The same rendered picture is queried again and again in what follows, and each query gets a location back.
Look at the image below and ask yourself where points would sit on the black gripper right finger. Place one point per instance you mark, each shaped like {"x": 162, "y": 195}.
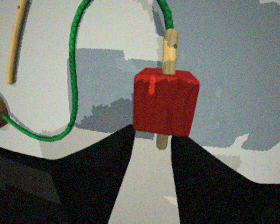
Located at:
{"x": 209, "y": 192}

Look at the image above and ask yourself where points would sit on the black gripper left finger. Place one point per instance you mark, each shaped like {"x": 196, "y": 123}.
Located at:
{"x": 78, "y": 189}

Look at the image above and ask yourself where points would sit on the thin wooden stick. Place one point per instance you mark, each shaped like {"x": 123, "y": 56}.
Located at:
{"x": 15, "y": 40}

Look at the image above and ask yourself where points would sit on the green string with wooden stick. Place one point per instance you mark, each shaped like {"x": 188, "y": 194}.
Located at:
{"x": 169, "y": 66}

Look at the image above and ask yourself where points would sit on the red block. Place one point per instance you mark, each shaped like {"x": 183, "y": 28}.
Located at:
{"x": 165, "y": 103}

